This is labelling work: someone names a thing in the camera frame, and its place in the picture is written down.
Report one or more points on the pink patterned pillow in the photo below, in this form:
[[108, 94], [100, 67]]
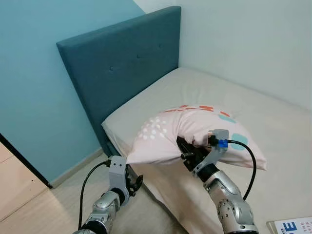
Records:
[[161, 131]]

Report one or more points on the white book blue letters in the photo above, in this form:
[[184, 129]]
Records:
[[292, 227]]

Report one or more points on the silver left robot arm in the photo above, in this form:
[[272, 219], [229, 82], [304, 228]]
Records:
[[100, 212]]

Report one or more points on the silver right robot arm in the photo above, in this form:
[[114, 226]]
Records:
[[229, 204]]

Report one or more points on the beige mattress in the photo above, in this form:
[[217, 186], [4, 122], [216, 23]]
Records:
[[273, 122]]

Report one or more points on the black skirting strip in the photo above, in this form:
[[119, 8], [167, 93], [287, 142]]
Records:
[[27, 161]]

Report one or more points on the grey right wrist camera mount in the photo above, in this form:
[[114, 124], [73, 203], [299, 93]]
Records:
[[214, 148]]

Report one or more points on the teal upholstered bed frame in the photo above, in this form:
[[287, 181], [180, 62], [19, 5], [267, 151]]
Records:
[[122, 63]]

